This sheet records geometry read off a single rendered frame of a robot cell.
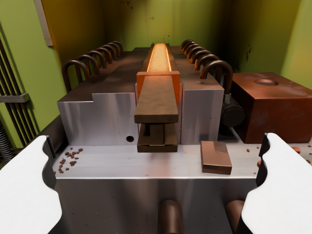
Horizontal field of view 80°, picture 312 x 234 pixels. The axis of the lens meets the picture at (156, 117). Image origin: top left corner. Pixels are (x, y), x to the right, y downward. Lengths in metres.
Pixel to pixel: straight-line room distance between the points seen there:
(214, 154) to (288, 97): 0.11
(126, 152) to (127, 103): 0.06
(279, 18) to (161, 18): 0.36
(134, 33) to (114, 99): 0.48
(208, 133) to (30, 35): 0.34
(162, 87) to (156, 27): 0.53
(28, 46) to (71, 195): 0.28
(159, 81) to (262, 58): 0.34
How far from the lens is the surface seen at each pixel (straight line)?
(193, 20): 0.69
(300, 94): 0.29
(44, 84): 0.43
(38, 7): 0.40
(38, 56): 0.42
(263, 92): 0.27
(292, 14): 0.43
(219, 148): 0.24
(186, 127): 0.24
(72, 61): 0.29
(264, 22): 0.51
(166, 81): 0.18
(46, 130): 0.27
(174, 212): 0.22
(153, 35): 0.69
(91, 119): 0.25
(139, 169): 0.22
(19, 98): 0.45
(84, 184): 0.23
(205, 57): 0.28
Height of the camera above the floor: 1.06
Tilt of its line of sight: 27 degrees down
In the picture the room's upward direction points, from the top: 2 degrees counter-clockwise
